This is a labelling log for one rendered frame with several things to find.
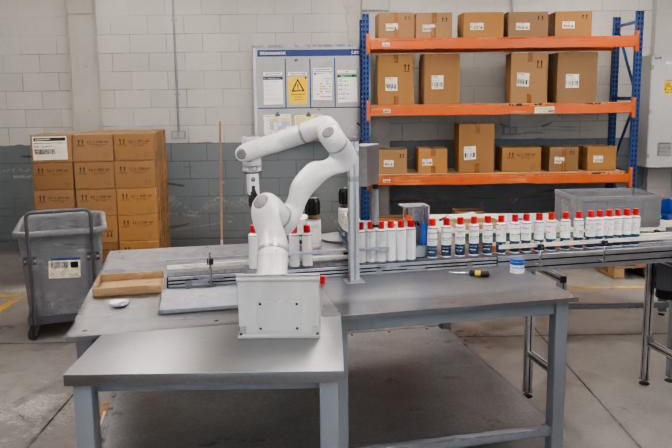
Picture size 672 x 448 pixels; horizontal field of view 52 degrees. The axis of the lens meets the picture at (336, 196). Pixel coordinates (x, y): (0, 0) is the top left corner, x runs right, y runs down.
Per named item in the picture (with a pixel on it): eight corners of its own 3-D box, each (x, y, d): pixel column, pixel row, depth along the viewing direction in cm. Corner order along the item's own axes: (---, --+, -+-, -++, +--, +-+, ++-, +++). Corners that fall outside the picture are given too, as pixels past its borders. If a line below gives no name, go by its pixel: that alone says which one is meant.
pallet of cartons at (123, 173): (177, 261, 729) (171, 128, 709) (166, 281, 648) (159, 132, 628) (59, 265, 716) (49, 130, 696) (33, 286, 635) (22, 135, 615)
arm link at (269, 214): (293, 256, 277) (295, 207, 290) (270, 235, 263) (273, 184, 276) (267, 263, 281) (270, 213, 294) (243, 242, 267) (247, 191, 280)
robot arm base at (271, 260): (298, 305, 271) (300, 263, 281) (291, 283, 255) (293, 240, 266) (251, 307, 273) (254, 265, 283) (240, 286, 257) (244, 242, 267)
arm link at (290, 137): (298, 144, 291) (236, 166, 301) (310, 141, 306) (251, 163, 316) (291, 124, 291) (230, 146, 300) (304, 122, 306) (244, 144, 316)
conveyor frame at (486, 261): (488, 261, 365) (488, 252, 364) (497, 266, 354) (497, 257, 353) (167, 282, 331) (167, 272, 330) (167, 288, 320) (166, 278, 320)
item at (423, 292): (451, 235, 444) (451, 232, 444) (578, 301, 299) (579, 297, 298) (110, 254, 401) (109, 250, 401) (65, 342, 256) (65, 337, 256)
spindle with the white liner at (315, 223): (320, 250, 373) (319, 195, 368) (323, 254, 364) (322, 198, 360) (303, 251, 371) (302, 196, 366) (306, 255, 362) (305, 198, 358)
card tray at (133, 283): (164, 278, 338) (163, 270, 337) (162, 292, 313) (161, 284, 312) (99, 282, 332) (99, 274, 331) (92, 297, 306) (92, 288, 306)
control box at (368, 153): (379, 182, 336) (379, 143, 333) (367, 186, 320) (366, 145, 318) (359, 181, 340) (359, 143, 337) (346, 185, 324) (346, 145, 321)
